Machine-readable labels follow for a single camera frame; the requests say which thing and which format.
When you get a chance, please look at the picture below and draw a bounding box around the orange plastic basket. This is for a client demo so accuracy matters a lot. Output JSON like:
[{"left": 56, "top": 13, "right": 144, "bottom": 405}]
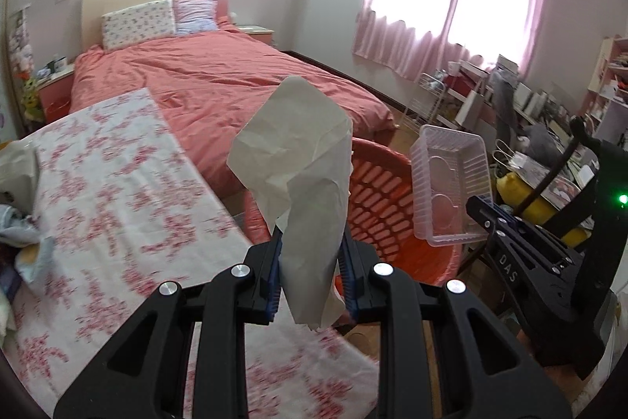
[{"left": 243, "top": 137, "right": 464, "bottom": 326}]

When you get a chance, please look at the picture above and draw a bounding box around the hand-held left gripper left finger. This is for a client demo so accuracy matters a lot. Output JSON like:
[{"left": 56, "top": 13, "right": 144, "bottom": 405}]
[{"left": 53, "top": 230, "right": 284, "bottom": 419}]

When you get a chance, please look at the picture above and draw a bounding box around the striped pillow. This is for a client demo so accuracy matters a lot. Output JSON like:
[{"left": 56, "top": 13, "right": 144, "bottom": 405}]
[{"left": 173, "top": 0, "right": 219, "bottom": 36}]

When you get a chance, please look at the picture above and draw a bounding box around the bed with salmon duvet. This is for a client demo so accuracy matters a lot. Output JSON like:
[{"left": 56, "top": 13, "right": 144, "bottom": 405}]
[{"left": 69, "top": 19, "right": 396, "bottom": 199}]

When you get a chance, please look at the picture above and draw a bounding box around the white shelf unit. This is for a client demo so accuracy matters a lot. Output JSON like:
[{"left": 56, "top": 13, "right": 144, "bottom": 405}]
[{"left": 581, "top": 35, "right": 628, "bottom": 140}]

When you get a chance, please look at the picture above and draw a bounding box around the light blue cloth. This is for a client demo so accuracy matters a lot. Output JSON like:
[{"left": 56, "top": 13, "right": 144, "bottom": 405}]
[{"left": 0, "top": 203, "right": 56, "bottom": 287}]

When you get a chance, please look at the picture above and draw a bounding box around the clear plastic tray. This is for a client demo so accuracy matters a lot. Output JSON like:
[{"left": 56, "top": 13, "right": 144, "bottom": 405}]
[{"left": 409, "top": 124, "right": 493, "bottom": 248}]

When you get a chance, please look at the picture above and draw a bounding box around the beige cloth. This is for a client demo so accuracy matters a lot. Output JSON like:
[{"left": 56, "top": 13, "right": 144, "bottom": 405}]
[{"left": 226, "top": 76, "right": 355, "bottom": 332}]

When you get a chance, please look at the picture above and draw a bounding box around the cluttered white desk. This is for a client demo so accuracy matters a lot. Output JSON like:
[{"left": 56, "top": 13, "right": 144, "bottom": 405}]
[{"left": 442, "top": 53, "right": 597, "bottom": 184}]

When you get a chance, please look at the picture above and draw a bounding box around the floral print pillow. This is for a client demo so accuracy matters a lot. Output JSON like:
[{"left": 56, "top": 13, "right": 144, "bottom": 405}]
[{"left": 101, "top": 0, "right": 176, "bottom": 51}]

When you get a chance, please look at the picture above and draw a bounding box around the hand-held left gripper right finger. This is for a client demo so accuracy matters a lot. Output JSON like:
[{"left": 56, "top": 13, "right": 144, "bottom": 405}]
[{"left": 338, "top": 227, "right": 572, "bottom": 419}]

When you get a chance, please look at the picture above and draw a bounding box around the yellow bag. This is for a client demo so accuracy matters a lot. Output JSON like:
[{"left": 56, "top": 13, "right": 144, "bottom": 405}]
[{"left": 495, "top": 171, "right": 590, "bottom": 243}]

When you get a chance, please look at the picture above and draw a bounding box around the plush toy display tube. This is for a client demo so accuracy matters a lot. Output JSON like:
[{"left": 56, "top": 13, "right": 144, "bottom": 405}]
[{"left": 7, "top": 7, "right": 42, "bottom": 123}]

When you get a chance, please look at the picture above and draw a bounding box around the pink nightstand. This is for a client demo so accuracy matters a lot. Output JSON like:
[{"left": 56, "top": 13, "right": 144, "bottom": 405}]
[
  {"left": 238, "top": 25, "right": 274, "bottom": 49},
  {"left": 37, "top": 66, "right": 75, "bottom": 123}
]

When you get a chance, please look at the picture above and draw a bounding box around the crumpled beige paper bag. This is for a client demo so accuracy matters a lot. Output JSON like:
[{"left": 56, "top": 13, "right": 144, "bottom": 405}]
[{"left": 0, "top": 140, "right": 41, "bottom": 216}]

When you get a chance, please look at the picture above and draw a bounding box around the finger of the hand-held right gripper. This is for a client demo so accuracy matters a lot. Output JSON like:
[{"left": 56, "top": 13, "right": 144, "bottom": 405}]
[{"left": 465, "top": 196, "right": 587, "bottom": 326}]

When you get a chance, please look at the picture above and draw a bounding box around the white wire rack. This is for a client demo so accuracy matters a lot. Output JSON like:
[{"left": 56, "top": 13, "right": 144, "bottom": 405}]
[{"left": 400, "top": 73, "right": 448, "bottom": 132}]

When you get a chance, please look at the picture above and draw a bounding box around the pink floral tablecloth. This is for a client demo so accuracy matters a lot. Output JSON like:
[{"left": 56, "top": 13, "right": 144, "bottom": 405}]
[{"left": 0, "top": 88, "right": 381, "bottom": 419}]

